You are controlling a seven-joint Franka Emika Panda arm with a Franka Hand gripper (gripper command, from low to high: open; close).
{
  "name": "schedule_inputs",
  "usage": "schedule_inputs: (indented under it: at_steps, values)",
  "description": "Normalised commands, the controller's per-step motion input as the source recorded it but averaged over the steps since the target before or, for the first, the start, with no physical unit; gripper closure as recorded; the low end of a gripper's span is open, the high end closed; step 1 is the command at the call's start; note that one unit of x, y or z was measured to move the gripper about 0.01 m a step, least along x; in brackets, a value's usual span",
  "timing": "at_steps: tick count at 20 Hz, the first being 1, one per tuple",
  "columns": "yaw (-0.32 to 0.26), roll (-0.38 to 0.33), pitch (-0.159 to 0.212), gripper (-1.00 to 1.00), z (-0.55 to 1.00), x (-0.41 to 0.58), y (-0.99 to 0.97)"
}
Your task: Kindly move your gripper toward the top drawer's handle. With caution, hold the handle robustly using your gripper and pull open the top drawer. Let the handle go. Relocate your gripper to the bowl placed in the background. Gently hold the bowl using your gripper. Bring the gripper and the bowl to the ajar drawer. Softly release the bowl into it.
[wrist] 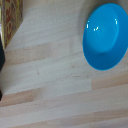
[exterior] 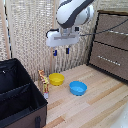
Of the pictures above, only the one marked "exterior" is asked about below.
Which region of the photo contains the black fabric storage box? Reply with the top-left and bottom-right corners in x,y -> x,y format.
0,58 -> 49,128

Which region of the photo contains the brown drawer cabinet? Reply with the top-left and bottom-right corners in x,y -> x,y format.
87,9 -> 128,83

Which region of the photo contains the brown drawer front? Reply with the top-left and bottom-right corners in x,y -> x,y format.
93,13 -> 128,51
88,41 -> 128,81

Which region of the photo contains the woven folding screen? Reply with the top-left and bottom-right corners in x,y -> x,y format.
0,0 -> 128,83

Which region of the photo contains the silver drawer handle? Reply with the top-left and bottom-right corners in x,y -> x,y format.
97,55 -> 122,67

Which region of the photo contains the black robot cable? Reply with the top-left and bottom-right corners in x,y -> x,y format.
79,17 -> 128,37

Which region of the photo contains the blue bowl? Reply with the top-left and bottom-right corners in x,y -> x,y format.
69,80 -> 88,97

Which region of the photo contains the yellow bowl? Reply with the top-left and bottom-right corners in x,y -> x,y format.
48,72 -> 66,87

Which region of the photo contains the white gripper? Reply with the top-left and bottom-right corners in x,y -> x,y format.
45,29 -> 81,57

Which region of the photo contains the orange snack carton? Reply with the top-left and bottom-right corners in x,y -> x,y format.
37,69 -> 50,100

